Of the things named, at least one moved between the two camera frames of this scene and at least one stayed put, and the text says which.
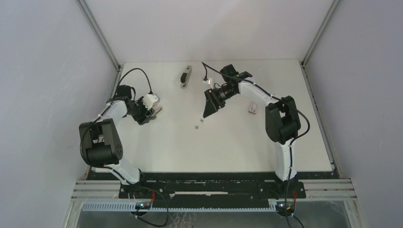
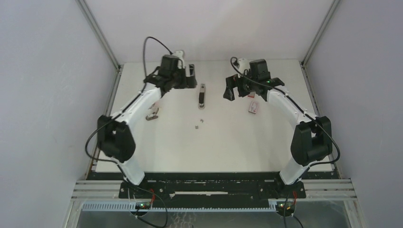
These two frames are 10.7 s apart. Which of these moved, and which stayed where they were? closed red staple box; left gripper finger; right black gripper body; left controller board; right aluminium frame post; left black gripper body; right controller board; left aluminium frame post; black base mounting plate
Moved: right black gripper body; left gripper finger; left black gripper body
Stayed: right aluminium frame post; left aluminium frame post; right controller board; closed red staple box; black base mounting plate; left controller board
